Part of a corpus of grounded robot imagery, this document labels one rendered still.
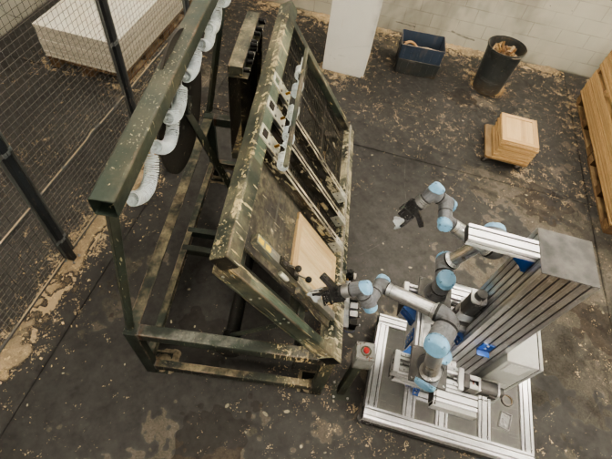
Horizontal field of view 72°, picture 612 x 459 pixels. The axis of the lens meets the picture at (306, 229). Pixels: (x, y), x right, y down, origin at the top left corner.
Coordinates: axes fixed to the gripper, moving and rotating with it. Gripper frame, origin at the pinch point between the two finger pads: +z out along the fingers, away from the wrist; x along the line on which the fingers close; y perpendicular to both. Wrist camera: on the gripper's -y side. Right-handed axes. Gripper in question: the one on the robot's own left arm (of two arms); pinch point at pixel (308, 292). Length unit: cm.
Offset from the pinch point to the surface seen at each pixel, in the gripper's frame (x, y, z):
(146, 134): -53, -98, 18
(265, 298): -27.5, -10.3, 7.6
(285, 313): -14.2, 4.3, 8.8
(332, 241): 75, -9, 13
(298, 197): 42, -48, 10
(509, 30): 553, -159, -135
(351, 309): 70, 41, 13
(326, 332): 36, 41, 19
